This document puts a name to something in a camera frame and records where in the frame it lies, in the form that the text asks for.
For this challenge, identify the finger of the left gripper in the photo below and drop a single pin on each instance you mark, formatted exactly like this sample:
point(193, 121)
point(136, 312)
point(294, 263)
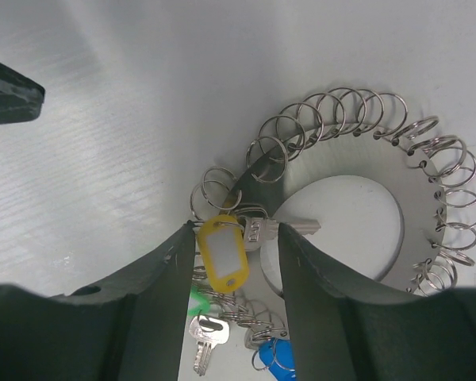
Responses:
point(21, 98)

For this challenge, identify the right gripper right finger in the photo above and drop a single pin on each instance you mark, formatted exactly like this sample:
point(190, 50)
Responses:
point(345, 326)

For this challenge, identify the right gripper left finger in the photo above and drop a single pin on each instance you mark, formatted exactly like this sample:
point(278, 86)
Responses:
point(127, 326)

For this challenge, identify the green tag key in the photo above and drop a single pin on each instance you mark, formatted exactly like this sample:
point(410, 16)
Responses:
point(208, 331)

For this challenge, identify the yellow tag key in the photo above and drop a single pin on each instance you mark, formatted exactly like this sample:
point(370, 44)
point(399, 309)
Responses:
point(225, 240)

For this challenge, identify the metal disc with keyrings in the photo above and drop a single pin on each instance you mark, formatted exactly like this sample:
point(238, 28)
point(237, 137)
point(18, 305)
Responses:
point(389, 196)

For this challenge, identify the blue tag key on disc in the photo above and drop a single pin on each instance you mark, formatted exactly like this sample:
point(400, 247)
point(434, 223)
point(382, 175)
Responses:
point(275, 356)

